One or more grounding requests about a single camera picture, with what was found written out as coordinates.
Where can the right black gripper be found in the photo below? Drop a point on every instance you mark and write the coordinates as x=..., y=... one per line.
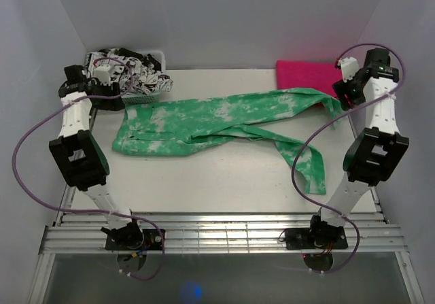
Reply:
x=341, y=89

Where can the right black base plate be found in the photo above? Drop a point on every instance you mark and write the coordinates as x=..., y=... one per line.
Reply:
x=305, y=239

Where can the white plastic basket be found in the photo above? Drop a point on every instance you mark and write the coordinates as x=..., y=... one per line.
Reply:
x=149, y=95

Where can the folded pink trousers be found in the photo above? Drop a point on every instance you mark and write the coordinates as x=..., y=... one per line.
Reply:
x=306, y=74

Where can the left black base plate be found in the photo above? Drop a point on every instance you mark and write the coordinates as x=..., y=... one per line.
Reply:
x=151, y=240

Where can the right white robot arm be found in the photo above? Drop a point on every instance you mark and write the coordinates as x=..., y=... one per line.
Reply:
x=376, y=151

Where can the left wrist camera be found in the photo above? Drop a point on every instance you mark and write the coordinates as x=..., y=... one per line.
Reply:
x=103, y=74

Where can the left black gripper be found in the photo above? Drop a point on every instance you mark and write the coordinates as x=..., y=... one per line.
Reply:
x=112, y=104

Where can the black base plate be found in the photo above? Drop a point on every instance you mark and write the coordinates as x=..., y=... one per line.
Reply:
x=151, y=240
x=305, y=239

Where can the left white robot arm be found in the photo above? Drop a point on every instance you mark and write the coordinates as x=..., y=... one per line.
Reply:
x=81, y=161

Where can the green tie-dye trousers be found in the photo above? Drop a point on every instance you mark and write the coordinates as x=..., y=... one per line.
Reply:
x=185, y=127

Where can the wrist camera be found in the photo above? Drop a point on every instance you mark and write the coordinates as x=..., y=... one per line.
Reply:
x=348, y=67
x=103, y=74

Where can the black and white printed garment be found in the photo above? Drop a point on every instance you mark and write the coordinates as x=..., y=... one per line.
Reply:
x=136, y=72

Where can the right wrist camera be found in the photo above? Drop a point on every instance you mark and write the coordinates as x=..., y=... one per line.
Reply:
x=348, y=67

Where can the aluminium frame rails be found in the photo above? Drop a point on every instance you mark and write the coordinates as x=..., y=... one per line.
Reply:
x=220, y=233

